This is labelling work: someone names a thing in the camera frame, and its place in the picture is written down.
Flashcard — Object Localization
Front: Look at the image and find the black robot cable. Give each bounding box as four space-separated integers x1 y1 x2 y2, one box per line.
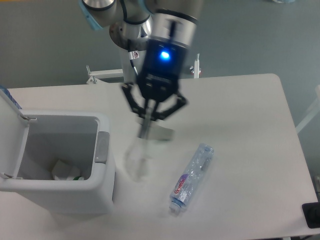
126 38 140 76

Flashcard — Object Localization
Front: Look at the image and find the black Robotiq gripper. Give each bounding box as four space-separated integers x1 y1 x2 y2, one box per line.
121 39 188 122

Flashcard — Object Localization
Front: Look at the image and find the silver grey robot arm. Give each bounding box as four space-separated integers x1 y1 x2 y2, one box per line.
78 0 204 121

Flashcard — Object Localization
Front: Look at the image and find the white trash inside bin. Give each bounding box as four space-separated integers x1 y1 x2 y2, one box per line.
51 159 85 181

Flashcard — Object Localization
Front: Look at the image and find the white paper carton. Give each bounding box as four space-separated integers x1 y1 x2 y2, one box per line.
124 122 175 182

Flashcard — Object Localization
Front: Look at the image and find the white trash can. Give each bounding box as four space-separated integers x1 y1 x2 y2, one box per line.
0 111 116 214

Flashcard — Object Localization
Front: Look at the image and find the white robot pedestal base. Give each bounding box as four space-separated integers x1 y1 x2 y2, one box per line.
86 22 203 85

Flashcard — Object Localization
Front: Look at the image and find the clear plastic water bottle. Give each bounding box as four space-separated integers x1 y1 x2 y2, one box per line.
169 143 214 215

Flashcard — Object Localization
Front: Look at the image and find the black table clamp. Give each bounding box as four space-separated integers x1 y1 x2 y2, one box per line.
302 202 320 229

